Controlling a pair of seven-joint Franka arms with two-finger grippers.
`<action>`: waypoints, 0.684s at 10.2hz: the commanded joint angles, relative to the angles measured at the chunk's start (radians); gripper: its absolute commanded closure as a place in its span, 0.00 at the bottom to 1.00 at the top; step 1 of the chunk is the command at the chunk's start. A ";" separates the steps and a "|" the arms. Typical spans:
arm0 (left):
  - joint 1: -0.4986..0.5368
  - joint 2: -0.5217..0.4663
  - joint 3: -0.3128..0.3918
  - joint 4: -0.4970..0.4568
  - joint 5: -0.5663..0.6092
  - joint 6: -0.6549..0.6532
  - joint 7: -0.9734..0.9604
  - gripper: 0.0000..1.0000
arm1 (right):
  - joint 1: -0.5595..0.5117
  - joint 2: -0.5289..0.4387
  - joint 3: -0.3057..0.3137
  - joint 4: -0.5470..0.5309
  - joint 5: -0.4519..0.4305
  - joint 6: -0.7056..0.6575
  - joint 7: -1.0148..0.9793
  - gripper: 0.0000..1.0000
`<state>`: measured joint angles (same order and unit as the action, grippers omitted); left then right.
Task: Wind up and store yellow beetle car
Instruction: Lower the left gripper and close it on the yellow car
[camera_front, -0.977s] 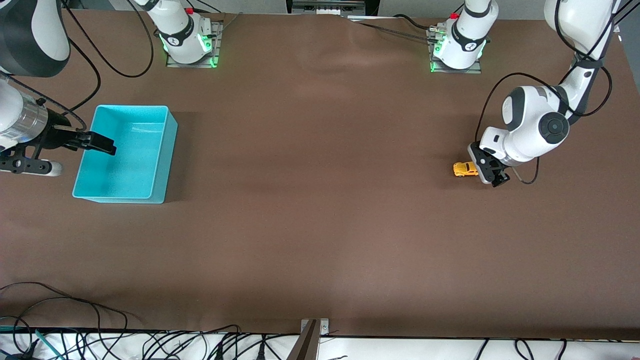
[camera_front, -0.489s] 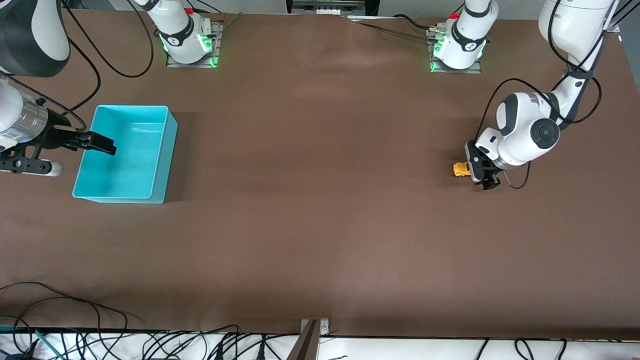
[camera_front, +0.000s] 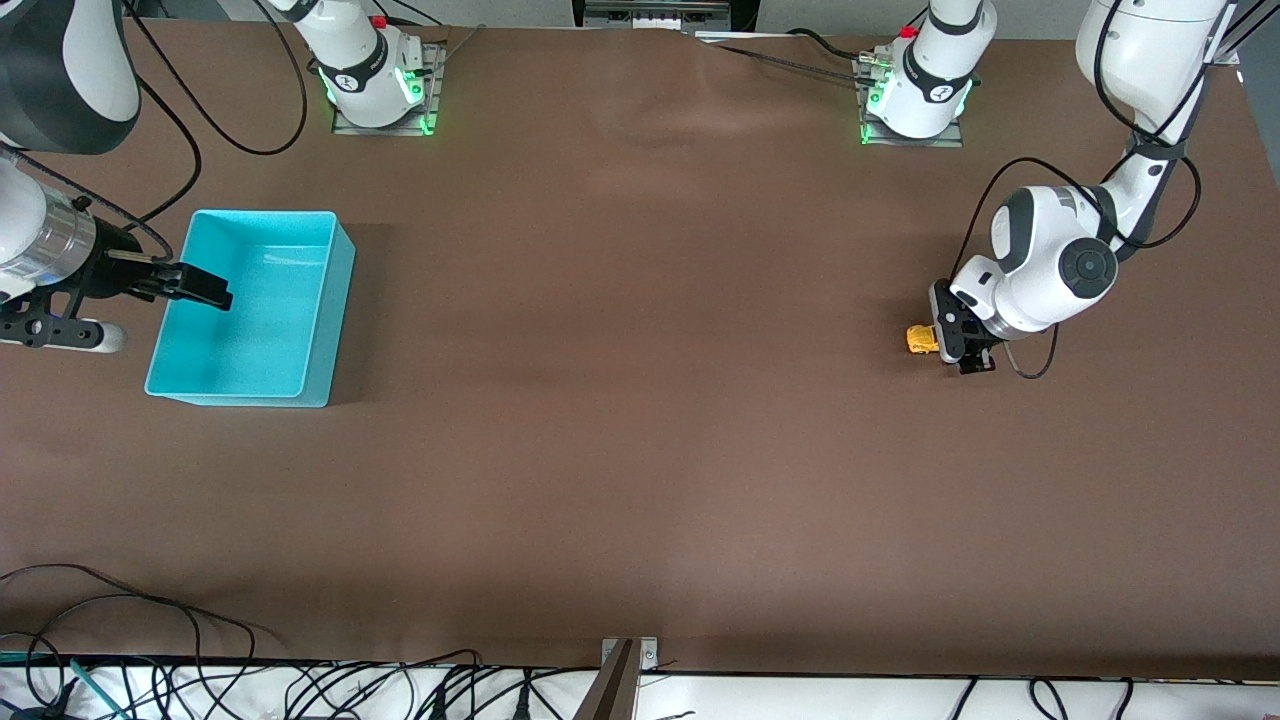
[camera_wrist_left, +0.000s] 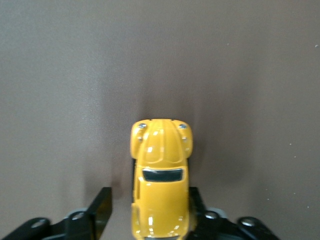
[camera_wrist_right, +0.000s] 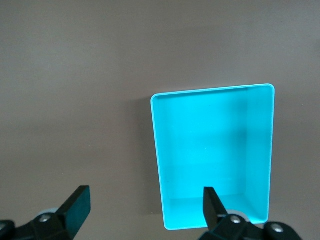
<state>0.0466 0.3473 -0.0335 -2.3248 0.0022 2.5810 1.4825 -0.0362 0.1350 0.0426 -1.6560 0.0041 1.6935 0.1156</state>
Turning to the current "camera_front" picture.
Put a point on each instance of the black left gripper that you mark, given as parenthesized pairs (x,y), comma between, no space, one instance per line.
(978,352)

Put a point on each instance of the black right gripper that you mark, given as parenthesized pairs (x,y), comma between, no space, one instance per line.
(108,270)

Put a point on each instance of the yellow beetle toy car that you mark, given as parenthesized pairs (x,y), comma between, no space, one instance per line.
(920,340)

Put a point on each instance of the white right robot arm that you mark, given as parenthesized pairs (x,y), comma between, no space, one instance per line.
(360,70)

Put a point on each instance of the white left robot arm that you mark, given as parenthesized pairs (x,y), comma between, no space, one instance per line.
(930,90)

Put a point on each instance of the turquoise plastic bin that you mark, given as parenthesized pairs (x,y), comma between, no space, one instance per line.
(250,340)

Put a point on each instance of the brown table cover sheet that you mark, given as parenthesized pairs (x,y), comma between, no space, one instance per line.
(640,400)

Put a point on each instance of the white table edge ledge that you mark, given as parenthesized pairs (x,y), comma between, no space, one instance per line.
(800,700)

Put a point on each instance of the grey metal power strip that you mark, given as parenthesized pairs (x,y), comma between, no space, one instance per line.
(650,15)

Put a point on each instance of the black power plug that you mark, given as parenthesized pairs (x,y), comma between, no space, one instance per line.
(437,705)
(522,703)

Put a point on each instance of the aluminium frame profile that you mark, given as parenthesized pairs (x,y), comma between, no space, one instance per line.
(1228,52)

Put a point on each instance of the grey metal bracket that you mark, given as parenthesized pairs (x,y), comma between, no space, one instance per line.
(620,690)

